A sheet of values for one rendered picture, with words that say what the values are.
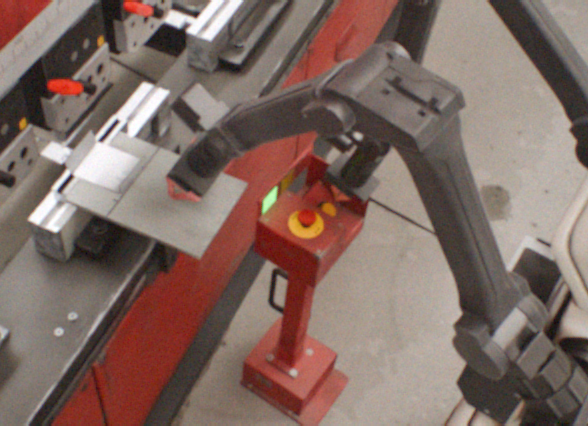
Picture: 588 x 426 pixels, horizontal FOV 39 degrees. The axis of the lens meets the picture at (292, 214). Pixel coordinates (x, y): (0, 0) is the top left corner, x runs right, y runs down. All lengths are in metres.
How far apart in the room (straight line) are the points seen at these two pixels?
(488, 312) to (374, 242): 1.68
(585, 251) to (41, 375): 0.87
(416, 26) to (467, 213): 0.53
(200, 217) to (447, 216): 0.62
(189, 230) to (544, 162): 1.89
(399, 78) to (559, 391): 0.46
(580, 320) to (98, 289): 0.81
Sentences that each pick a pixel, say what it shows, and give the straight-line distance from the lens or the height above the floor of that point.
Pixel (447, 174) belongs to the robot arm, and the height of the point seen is 1.50.
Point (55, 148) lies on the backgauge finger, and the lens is 1.54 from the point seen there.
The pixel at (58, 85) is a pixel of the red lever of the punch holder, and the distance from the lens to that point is 1.20.
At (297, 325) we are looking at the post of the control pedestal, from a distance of 2.07.
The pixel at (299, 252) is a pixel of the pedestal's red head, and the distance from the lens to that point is 1.68.
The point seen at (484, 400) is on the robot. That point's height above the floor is 0.93.
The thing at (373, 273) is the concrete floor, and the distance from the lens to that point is 2.60.
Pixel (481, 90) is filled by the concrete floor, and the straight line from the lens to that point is 3.25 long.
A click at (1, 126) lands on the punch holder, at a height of 1.30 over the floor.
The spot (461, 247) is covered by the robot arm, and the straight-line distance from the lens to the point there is 0.93.
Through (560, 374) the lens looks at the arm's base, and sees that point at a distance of 1.09.
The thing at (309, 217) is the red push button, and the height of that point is 0.81.
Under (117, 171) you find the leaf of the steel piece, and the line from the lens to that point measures 1.49.
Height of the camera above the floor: 2.13
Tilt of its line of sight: 52 degrees down
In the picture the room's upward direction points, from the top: 8 degrees clockwise
